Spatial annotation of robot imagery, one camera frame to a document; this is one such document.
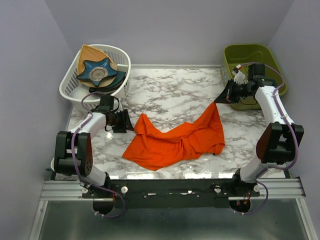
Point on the white paper cup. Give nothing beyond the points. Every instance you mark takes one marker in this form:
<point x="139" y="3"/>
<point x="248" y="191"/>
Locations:
<point x="52" y="165"/>

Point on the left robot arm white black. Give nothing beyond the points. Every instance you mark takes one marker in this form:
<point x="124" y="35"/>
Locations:
<point x="73" y="149"/>

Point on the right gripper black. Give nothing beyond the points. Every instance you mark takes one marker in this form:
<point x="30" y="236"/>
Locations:
<point x="227" y="94"/>

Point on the white plastic basket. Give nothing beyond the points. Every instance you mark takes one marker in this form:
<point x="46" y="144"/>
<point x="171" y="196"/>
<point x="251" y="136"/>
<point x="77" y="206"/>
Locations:
<point x="71" y="89"/>

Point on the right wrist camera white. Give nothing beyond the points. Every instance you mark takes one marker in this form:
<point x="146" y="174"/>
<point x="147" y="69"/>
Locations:
<point x="239" y="76"/>

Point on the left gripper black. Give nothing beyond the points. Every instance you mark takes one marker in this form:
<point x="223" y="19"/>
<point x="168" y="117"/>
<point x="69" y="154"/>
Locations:
<point x="126" y="123"/>

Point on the dark stacked plates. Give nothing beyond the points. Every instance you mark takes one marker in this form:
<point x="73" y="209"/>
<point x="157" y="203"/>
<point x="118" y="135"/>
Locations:
<point x="117" y="82"/>

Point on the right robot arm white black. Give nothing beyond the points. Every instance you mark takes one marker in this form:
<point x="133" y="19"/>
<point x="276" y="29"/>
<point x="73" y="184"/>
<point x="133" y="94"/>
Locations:
<point x="278" y="146"/>

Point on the woven bamboo leaf tray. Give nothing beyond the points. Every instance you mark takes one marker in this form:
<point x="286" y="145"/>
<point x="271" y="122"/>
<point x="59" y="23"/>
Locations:
<point x="89" y="53"/>

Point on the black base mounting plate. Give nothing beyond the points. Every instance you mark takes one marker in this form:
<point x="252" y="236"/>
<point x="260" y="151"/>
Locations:
<point x="173" y="193"/>

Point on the green plastic bin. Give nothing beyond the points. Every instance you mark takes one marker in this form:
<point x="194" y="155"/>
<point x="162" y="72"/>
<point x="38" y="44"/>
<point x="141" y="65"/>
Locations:
<point x="238" y="54"/>

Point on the orange t shirt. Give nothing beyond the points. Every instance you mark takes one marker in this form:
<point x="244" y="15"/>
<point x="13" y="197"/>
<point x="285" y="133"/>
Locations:
<point x="153" y="149"/>

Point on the blue star shaped dish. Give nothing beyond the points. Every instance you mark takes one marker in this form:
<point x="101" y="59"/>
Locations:
<point x="98" y="74"/>

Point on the aluminium rail frame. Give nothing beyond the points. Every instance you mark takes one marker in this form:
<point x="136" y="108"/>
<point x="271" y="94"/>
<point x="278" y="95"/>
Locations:
<point x="70" y="190"/>

